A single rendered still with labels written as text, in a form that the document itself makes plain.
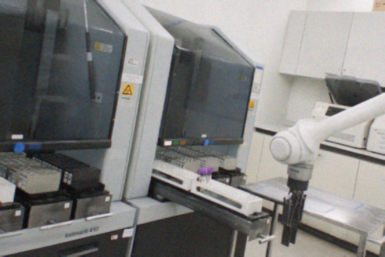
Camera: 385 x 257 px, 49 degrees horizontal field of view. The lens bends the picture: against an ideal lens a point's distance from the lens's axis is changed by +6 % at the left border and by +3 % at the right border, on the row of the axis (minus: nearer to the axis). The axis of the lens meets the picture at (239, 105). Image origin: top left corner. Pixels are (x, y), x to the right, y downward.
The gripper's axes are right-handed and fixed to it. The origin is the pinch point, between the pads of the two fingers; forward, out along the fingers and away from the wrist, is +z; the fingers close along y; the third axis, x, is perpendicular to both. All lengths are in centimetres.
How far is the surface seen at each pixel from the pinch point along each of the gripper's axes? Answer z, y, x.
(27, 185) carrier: -6, 61, -65
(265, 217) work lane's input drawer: -1.1, -3.4, -12.6
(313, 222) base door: 66, -229, -93
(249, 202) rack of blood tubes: -6.9, 4.3, -15.8
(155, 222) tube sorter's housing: 14, 10, -57
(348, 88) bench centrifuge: -64, -255, -92
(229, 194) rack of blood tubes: -6.9, 4.1, -26.0
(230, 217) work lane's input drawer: 0.2, 6.8, -21.6
